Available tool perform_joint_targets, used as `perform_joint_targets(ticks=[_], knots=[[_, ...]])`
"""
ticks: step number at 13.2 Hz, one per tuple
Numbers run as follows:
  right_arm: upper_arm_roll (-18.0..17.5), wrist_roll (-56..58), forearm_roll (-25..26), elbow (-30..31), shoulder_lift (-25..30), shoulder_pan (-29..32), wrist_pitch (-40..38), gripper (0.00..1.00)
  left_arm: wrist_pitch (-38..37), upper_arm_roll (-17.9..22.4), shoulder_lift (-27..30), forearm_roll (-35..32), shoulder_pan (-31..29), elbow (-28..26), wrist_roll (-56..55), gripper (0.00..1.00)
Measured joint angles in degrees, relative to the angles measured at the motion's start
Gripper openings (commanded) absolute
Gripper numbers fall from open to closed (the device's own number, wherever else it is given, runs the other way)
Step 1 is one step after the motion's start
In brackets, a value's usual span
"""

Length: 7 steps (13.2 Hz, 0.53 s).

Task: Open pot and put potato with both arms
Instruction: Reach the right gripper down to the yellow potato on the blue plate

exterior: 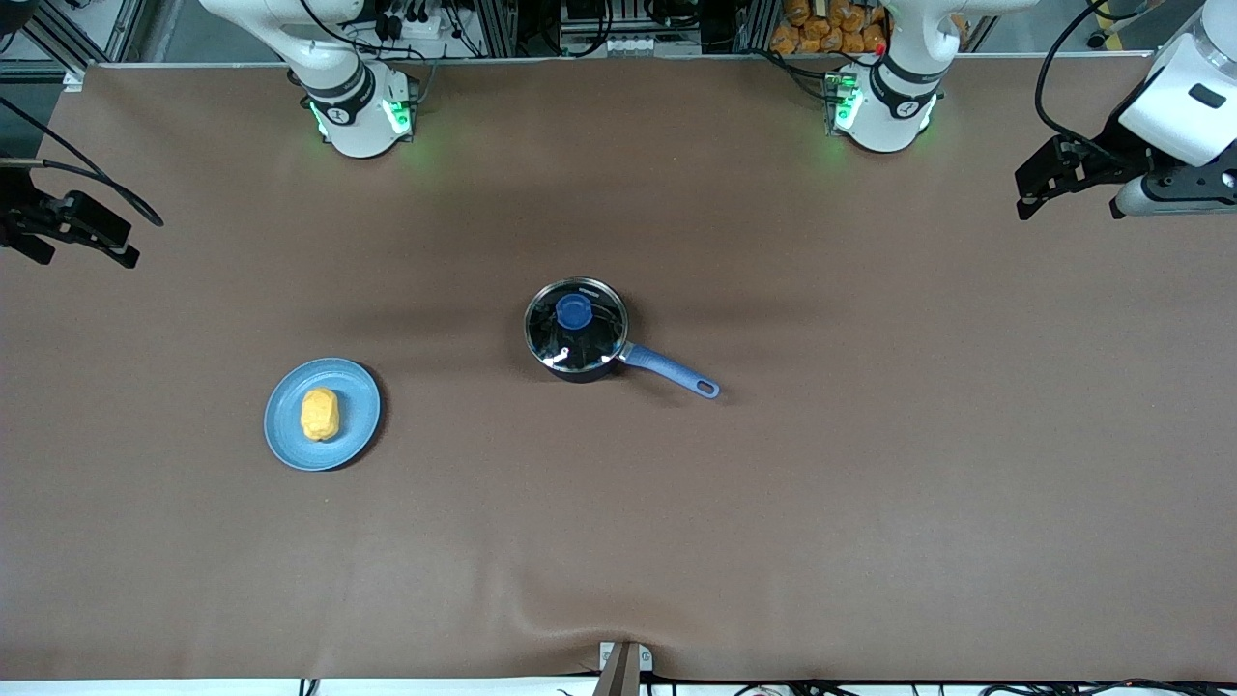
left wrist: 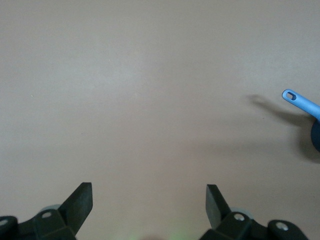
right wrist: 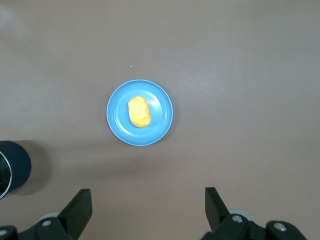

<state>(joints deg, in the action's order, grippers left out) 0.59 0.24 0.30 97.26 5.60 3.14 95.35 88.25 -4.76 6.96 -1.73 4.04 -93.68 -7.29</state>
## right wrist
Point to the blue round plate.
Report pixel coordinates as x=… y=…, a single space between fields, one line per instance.
x=160 y=130

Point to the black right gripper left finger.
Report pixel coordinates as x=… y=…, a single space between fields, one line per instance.
x=72 y=215

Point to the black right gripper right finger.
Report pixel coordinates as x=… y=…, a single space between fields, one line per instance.
x=217 y=215

